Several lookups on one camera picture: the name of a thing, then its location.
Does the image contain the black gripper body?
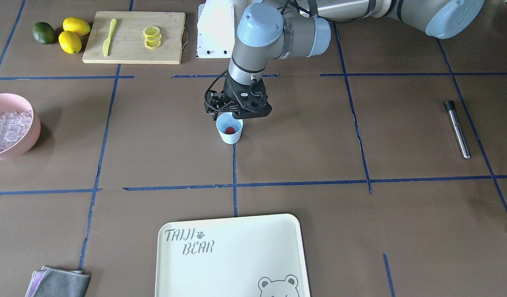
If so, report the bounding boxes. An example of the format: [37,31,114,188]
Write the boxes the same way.
[204,77,272,120]

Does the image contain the red strawberry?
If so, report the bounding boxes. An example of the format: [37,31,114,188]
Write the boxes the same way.
[225,126,236,135]

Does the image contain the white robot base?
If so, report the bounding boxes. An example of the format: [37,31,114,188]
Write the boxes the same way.
[197,0,238,59]

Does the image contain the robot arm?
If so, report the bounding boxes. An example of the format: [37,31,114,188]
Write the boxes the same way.
[197,0,484,120]

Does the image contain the light blue cup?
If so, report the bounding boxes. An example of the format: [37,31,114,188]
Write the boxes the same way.
[216,112,243,144]

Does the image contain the ice cubes in bowl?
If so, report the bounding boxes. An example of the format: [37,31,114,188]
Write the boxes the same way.
[0,110,33,153]

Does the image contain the lemon slices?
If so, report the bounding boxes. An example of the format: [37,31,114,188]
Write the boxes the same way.
[142,26,162,50]

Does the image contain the wooden cutting board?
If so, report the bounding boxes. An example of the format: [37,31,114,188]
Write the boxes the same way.
[82,11,186,65]

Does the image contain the yellow plastic knife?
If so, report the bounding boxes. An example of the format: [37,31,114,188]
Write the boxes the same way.
[102,19,118,57]

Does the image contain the cream bear tray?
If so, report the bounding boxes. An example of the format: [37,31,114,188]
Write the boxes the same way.
[154,214,311,297]

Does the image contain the yellow lemon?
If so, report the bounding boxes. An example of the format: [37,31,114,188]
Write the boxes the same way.
[58,31,82,54]
[63,17,91,36]

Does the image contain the steel muddler black tip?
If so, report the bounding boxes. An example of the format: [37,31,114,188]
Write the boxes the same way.
[443,100,471,159]

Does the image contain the green avocado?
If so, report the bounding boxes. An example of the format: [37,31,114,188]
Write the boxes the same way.
[32,22,57,45]

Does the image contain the pink bowl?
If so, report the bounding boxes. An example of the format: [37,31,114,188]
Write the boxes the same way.
[0,93,41,160]

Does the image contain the grey folded cloth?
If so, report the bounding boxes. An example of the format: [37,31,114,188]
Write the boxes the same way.
[25,266,90,297]

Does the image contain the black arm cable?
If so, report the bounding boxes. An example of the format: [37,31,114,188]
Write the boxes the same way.
[204,70,229,113]

